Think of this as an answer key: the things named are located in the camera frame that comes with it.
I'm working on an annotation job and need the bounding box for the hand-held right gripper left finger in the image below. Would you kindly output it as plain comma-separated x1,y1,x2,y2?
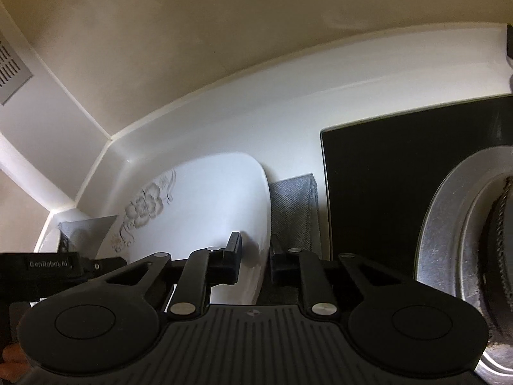
97,231,243,316

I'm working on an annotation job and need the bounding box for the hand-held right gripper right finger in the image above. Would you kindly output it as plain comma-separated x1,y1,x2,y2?
270,248,405,317

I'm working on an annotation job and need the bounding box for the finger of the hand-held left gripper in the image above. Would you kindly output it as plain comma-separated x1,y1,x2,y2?
82,257,130,278

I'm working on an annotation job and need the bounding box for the white floral relief plate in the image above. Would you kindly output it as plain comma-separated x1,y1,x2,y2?
96,150,274,306

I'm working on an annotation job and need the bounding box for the person's left hand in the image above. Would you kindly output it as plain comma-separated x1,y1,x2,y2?
1,344,27,384

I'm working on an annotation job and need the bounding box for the grey woven mat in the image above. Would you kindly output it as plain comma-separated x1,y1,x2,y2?
58,173,321,306

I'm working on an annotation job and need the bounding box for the black glass cooktop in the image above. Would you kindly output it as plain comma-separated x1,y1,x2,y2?
321,94,513,283

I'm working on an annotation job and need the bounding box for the grey vent grille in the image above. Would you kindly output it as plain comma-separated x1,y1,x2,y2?
0,30,34,106

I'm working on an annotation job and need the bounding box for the dark stove burner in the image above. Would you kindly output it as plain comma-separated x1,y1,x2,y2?
479,174,513,331

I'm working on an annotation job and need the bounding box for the silver metal burner ring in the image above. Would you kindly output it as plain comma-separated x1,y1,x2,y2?
415,146,513,385

